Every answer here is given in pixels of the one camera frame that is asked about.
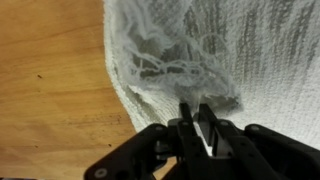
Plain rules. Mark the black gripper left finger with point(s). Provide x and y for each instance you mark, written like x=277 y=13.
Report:
x=143 y=156

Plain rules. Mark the white cloth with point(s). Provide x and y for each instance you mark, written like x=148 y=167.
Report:
x=266 y=66

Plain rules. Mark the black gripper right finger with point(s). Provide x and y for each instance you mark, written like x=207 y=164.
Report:
x=266 y=156

